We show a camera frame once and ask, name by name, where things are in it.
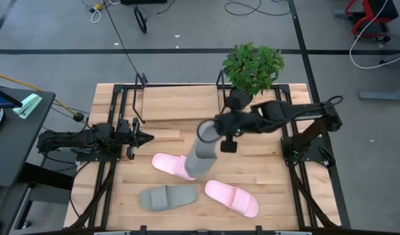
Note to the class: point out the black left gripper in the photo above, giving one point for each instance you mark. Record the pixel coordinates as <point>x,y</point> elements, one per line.
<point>132,138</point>

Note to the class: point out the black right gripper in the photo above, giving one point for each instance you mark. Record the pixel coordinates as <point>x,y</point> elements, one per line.
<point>234,124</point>

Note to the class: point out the grey rubber slide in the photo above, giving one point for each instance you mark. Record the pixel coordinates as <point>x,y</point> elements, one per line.
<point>168,197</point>
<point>201,156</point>

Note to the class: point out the pink rubber slide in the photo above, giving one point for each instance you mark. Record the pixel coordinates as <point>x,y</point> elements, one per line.
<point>230,197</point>
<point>168,163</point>

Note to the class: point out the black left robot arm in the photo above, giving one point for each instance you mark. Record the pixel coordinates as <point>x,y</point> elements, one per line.
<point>72,138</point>

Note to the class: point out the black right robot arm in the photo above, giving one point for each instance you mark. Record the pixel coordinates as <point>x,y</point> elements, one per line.
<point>301,112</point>

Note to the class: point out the green plant in black pot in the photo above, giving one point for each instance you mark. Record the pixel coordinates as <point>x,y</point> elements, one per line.
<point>252,68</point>

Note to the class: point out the mint green stapler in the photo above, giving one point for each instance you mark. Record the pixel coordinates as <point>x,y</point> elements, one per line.
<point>28,104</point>

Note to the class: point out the black side desk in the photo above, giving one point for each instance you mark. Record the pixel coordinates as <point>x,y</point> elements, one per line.
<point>17,147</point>

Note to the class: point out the black box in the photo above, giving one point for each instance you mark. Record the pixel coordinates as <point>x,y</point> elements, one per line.
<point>142,1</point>

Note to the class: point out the yellow power plug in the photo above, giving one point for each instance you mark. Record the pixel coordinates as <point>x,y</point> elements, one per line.
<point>98,6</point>

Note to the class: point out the grey metal desk foot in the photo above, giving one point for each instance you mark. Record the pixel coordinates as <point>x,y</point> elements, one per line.
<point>382,95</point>

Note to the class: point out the red and black cart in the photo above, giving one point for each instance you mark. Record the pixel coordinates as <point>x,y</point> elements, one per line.
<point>382,9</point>

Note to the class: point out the wooden shelf with black frame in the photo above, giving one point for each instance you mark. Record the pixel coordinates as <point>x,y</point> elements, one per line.
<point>180,102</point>

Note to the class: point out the black metal table frame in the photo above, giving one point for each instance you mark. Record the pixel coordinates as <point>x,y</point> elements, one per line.
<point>118,88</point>

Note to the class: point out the black metal bracket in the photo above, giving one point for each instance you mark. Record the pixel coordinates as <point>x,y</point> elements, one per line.
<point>141,21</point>

